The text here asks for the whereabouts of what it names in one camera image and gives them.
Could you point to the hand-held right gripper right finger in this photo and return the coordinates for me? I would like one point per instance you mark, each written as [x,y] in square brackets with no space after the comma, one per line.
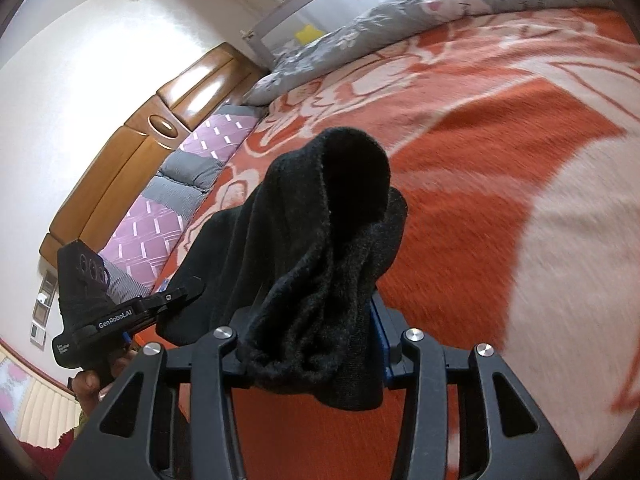
[381,340]

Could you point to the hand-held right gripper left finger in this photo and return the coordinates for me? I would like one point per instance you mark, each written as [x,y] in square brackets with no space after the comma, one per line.
[220,360]

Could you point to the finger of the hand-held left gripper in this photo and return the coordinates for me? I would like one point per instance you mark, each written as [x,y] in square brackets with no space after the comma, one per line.
[185,292]

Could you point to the black pants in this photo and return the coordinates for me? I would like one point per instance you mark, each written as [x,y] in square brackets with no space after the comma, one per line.
[310,260]

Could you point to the person's left hand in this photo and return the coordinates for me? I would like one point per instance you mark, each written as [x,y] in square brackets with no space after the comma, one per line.
[87,387]

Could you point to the pink grey quilted pad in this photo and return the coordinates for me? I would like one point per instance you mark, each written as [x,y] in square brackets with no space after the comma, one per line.
[150,225]

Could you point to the cream curtain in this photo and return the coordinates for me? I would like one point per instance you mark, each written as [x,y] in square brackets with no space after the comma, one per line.
[40,400]

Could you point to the wooden headboard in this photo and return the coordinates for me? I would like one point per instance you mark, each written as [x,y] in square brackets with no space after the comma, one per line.
[125,170]

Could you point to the person's red clothing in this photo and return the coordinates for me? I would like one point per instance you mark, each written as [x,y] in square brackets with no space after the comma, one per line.
[47,460]

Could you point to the orange floral blanket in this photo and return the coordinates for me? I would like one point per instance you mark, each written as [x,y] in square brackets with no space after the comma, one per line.
[475,170]

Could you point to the yellow toy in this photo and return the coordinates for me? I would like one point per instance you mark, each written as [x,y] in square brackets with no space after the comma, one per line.
[308,33]

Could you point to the grey floral quilt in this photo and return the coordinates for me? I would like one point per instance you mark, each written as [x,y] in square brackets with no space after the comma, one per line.
[390,25]

